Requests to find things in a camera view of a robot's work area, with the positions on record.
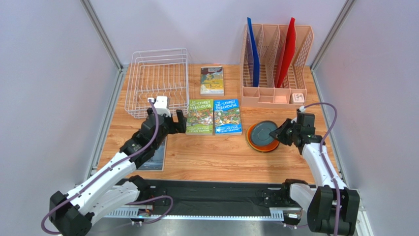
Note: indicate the dark brown plate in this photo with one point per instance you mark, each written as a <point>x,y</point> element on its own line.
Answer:
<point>260,134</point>

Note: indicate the green 65-storey treehouse book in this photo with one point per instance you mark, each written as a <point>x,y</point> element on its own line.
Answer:
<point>200,117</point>

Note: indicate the blue 26-storey treehouse book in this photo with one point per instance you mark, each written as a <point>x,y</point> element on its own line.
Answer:
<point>227,118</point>

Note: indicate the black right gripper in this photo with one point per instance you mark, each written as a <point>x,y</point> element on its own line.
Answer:
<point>288,134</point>

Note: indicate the red folder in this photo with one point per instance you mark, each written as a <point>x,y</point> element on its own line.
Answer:
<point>287,54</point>

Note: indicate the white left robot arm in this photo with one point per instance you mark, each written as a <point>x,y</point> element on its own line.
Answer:
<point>108,176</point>

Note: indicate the green plate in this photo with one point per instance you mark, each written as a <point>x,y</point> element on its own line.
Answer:
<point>248,139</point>

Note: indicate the orange plate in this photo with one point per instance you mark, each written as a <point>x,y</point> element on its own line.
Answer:
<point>264,149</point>

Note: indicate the black base mat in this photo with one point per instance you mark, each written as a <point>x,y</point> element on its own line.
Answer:
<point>200,198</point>

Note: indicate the pink plastic file organizer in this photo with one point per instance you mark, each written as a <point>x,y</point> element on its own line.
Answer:
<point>269,40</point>

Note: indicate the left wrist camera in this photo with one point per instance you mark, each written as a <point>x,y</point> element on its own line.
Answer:
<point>161,104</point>

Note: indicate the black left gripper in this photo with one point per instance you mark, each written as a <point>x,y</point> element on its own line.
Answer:
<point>182,121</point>

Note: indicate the small white patterned box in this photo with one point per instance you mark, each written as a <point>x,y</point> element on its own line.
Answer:
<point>297,98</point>

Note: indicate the nineteen eighty-four book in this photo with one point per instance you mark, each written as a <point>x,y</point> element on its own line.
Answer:
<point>156,163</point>

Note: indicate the blue folder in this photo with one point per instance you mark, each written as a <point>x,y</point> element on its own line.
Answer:
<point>252,55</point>

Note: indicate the white wire dish rack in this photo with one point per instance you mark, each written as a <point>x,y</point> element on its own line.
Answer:
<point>154,73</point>

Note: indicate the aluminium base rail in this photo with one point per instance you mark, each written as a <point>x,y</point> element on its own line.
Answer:
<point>143,212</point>

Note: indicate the small yellow cover book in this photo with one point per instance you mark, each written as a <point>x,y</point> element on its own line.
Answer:
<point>212,81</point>

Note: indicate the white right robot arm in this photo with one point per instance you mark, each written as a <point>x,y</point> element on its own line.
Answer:
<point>322,173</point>

